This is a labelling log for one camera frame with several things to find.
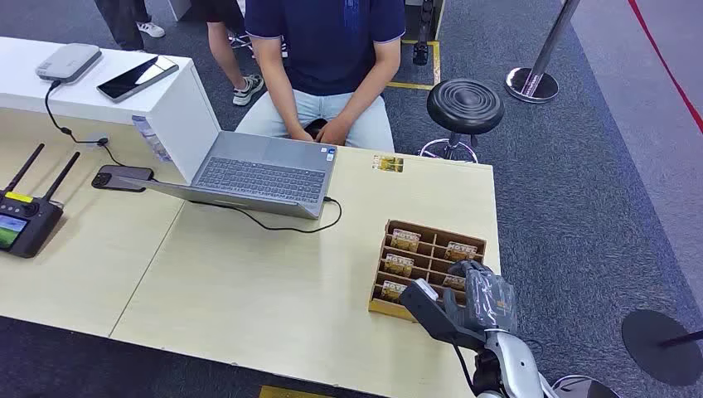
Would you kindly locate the standing person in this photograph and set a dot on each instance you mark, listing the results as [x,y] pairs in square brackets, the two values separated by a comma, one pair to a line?
[123,22]
[225,49]

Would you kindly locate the large glossy smartphone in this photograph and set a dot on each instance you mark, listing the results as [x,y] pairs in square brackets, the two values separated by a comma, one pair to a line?
[134,79]

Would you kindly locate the person's left hand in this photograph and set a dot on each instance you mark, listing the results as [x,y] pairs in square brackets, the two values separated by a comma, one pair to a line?
[334,132]

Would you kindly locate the small black phone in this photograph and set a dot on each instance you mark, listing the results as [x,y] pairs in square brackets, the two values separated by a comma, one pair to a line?
[316,126]

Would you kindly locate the black equipment stand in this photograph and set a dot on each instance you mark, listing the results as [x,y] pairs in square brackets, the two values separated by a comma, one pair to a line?
[422,52]

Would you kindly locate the person's right hand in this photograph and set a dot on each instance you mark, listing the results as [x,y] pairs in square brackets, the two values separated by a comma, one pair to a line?
[301,133]

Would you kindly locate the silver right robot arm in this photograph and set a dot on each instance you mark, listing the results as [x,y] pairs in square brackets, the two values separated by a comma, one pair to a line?
[513,362]

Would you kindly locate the black remote controller with antennas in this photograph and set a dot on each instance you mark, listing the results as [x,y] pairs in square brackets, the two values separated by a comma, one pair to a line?
[30,219]

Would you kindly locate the grey open laptop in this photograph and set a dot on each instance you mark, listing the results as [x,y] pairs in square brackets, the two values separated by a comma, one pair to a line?
[263,178]

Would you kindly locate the yellow floor tape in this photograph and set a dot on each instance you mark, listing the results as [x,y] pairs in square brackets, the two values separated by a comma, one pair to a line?
[436,60]
[285,393]

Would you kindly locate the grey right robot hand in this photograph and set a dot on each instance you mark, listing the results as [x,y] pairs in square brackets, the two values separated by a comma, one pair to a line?
[489,302]

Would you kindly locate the person's right forearm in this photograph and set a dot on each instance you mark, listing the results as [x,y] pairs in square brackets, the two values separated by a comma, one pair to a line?
[277,93]

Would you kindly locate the grey robot body shell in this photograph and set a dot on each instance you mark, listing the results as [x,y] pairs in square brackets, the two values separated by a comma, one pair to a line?
[582,387]

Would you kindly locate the wooden card holder box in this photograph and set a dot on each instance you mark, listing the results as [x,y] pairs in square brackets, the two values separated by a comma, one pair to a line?
[387,310]

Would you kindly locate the person's left forearm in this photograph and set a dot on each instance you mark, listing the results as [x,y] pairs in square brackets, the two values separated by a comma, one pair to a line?
[368,93]

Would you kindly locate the black round stanchion base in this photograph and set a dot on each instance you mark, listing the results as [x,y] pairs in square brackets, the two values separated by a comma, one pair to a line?
[653,340]

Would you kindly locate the black smartphone with camera bump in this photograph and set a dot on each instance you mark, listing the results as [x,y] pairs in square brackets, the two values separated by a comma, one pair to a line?
[118,177]

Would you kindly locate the seated person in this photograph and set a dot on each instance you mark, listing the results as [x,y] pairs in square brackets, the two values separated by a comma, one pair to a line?
[324,49]

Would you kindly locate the white counter box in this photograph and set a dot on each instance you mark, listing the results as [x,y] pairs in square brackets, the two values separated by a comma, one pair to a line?
[175,115]

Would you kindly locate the chrome stanchion post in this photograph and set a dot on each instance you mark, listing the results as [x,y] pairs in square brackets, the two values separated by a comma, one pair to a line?
[530,85]

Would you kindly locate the black round stool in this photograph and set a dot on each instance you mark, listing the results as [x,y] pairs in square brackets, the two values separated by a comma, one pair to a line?
[464,104]

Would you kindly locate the grey flat rounded device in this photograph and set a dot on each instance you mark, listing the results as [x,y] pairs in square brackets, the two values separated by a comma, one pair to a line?
[68,61]

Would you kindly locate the gold printed card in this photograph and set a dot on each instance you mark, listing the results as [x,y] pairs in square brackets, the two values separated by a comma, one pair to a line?
[405,240]
[460,251]
[398,265]
[392,291]
[453,282]
[388,163]

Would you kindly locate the printed sticker label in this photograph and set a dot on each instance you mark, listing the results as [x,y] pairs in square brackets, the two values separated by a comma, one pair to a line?
[149,137]

